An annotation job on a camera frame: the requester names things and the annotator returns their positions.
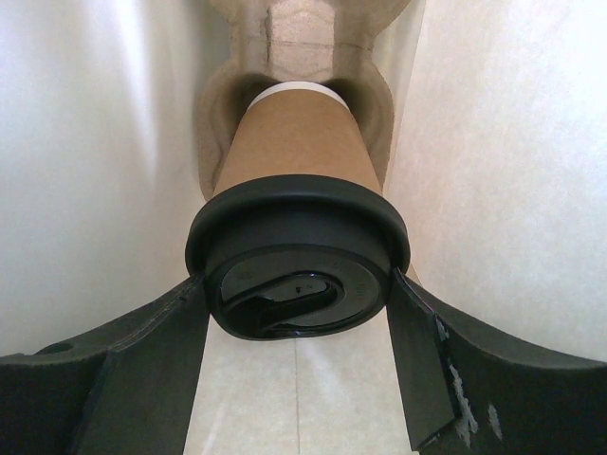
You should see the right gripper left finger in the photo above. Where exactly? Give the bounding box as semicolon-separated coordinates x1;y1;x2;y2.
1;276;210;454

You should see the black plastic cup lid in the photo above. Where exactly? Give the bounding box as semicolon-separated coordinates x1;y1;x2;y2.
185;175;411;341

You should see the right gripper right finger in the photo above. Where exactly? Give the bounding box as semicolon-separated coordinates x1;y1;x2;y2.
387;270;606;454

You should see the brown paper coffee cup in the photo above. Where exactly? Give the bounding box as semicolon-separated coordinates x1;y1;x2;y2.
213;82;382;194

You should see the brown paper bag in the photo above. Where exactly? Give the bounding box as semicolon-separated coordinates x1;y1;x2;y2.
1;1;606;454

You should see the brown cardboard cup carrier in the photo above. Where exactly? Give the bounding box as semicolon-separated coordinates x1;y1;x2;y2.
195;1;425;199

